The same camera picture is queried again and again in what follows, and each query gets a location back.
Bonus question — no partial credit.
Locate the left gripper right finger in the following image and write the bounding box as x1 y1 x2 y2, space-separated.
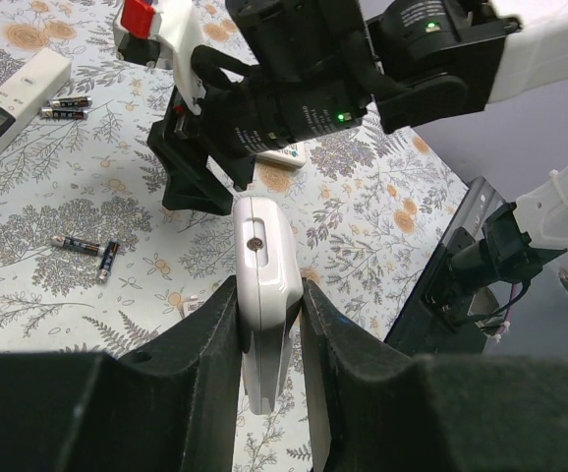
300 281 568 471

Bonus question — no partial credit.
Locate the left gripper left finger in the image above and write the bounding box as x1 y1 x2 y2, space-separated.
0 278 241 471

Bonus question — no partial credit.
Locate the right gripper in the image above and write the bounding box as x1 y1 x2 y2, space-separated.
146 88 256 215

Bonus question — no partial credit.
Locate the white remote control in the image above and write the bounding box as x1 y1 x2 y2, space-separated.
256 143 308 169
232 197 304 415

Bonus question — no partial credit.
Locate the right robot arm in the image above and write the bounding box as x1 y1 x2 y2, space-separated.
148 1 568 215

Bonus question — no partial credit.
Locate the pile of batteries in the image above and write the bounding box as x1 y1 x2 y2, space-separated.
51 235 120 284

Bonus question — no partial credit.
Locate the black battery pair far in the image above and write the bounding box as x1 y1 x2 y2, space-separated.
38 96 92 120

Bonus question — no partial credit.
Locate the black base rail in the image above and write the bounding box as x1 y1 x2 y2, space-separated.
384 177 504 356

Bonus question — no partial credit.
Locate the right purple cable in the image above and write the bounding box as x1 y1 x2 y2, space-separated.
480 284 526 345

